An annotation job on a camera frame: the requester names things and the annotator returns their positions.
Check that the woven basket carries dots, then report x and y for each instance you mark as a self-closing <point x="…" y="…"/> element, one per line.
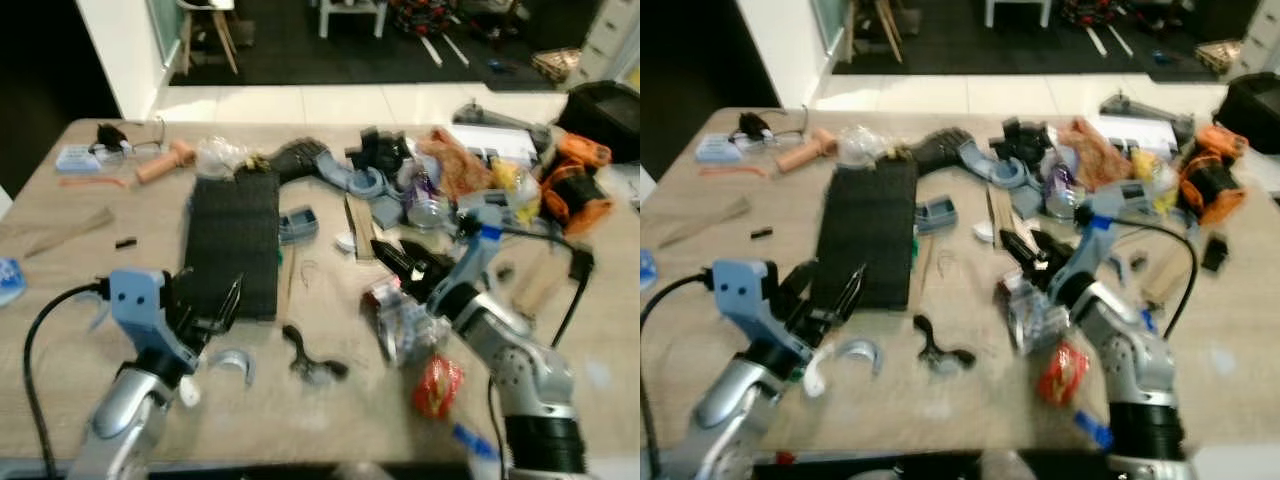
<point x="555" y="65"/>
<point x="1220" y="56"/>

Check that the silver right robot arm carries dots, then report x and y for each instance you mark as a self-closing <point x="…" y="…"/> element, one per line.
<point x="520" y="380"/>
<point x="1135" y="370"/>

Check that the small black block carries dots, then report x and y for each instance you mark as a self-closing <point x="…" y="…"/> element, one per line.
<point x="1216" y="252"/>
<point x="583" y="263"/>

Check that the black robot hand part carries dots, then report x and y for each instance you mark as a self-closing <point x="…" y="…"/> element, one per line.
<point x="298" y="160"/>
<point x="936" y="150"/>

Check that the clear crumpled plastic wrapper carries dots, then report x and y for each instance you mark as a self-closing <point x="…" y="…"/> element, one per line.
<point x="1028" y="315"/>
<point x="400" y="325"/>

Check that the colourful clutter pile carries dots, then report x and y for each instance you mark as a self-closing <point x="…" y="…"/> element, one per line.
<point x="430" y="15"/>
<point x="1100" y="10"/>

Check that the white paper sheet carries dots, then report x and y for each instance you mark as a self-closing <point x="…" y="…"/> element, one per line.
<point x="490" y="142"/>
<point x="1130" y="132"/>

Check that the small wooden block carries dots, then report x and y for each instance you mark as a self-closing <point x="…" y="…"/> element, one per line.
<point x="1170" y="275"/>
<point x="542" y="282"/>

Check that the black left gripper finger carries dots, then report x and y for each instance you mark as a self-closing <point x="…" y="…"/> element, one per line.
<point x="804" y="283"/>
<point x="848" y="298"/>
<point x="228" y="305"/>
<point x="192" y="290"/>

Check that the grey curved plastic part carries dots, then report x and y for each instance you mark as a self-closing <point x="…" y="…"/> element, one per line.
<point x="858" y="352"/>
<point x="232" y="362"/>

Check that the black foam mat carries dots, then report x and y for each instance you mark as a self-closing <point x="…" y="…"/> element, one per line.
<point x="868" y="225"/>
<point x="235" y="235"/>

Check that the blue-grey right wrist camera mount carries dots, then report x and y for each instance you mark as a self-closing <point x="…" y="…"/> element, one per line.
<point x="1093" y="240"/>
<point x="480" y="245"/>

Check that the grey-blue curved bracket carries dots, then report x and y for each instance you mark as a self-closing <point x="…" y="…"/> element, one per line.
<point x="362" y="182"/>
<point x="1000" y="172"/>

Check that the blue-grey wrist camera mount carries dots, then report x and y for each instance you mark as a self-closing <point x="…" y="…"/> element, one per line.
<point x="480" y="245"/>
<point x="1093" y="240"/>
<point x="135" y="295"/>
<point x="740" y="290"/>

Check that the wooden legged chair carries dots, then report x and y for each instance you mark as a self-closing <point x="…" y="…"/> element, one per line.
<point x="880" y="20"/>
<point x="210" y="25"/>

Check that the blue and white packet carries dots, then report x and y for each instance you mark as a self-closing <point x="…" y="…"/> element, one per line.
<point x="646" y="270"/>
<point x="10" y="282"/>

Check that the black mechanical part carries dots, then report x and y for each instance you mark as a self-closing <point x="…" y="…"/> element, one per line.
<point x="378" y="148"/>
<point x="1020" y="140"/>

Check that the tiny black plastic piece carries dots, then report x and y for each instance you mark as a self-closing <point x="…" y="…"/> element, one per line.
<point x="762" y="233"/>
<point x="126" y="243"/>

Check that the red crumpled wrapper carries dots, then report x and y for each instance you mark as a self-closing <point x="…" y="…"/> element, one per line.
<point x="438" y="387"/>
<point x="1063" y="373"/>

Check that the black curved plastic clip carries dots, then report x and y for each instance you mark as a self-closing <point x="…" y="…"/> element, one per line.
<point x="308" y="358"/>
<point x="940" y="348"/>

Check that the grey drawer cabinet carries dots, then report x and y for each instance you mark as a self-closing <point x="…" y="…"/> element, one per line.
<point x="1258" y="35"/>
<point x="610" y="40"/>

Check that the orange and black device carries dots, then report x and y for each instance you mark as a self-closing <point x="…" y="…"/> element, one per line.
<point x="1212" y="175"/>
<point x="575" y="185"/>

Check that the clear plastic bag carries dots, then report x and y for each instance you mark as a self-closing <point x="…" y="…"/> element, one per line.
<point x="220" y="155"/>
<point x="862" y="145"/>

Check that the small white round item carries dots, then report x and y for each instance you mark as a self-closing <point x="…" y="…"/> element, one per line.
<point x="345" y="241"/>
<point x="984" y="232"/>

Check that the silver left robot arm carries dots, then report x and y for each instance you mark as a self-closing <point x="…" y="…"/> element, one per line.
<point x="730" y="405"/>
<point x="125" y="410"/>

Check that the black rubbish bin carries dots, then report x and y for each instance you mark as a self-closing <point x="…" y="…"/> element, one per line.
<point x="1255" y="110"/>
<point x="605" y="120"/>

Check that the white stool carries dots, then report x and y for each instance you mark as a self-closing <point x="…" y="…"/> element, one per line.
<point x="352" y="12"/>
<point x="1018" y="8"/>

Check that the thin orange strip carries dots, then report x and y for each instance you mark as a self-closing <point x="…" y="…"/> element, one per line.
<point x="732" y="171"/>
<point x="92" y="181"/>

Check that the small light blue box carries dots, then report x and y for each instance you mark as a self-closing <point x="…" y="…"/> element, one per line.
<point x="716" y="149"/>
<point x="76" y="157"/>

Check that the wooden sticks bundle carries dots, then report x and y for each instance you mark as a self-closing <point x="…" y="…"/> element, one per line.
<point x="997" y="218"/>
<point x="358" y="228"/>

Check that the orange mesh bag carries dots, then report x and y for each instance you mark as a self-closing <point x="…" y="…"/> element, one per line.
<point x="455" y="160"/>
<point x="1095" y="150"/>

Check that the flat wooden wedge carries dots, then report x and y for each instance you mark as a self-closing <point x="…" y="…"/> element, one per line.
<point x="60" y="235"/>

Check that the small grey-blue device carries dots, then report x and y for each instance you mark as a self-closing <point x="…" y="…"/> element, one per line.
<point x="936" y="216"/>
<point x="297" y="225"/>

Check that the long grey tool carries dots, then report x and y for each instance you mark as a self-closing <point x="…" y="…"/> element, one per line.
<point x="1145" y="108"/>
<point x="500" y="120"/>

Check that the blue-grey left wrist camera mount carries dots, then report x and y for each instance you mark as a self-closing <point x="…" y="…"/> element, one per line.
<point x="740" y="290"/>
<point x="135" y="295"/>

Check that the yellow plastic item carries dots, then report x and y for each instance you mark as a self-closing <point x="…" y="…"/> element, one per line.
<point x="1155" y="172"/>
<point x="512" y="180"/>

